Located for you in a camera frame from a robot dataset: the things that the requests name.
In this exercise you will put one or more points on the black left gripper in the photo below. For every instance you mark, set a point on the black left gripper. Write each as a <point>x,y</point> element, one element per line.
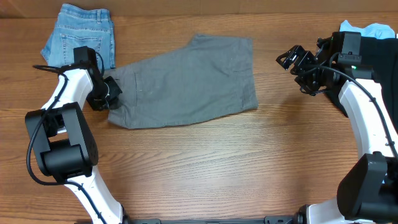
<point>115,89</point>

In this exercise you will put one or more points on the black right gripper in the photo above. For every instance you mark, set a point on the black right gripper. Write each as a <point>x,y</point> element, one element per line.
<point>312,88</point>

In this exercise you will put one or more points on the grey shorts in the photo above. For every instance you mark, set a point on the grey shorts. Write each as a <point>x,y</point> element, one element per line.
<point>210,77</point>

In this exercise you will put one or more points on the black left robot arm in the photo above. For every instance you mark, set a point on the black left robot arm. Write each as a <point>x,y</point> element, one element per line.
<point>62,149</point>

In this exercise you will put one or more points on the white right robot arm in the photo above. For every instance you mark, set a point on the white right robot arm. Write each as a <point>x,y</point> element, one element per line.
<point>359,75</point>

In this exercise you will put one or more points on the black t-shirt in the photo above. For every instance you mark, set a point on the black t-shirt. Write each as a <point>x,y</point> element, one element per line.
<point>380,54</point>

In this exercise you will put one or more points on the folded blue jeans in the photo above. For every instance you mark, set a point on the folded blue jeans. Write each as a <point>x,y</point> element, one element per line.
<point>76,27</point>

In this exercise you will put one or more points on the light blue garment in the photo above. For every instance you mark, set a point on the light blue garment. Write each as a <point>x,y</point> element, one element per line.
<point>376,30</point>

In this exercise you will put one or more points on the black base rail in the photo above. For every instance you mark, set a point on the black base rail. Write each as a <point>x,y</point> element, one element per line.
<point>211,221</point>

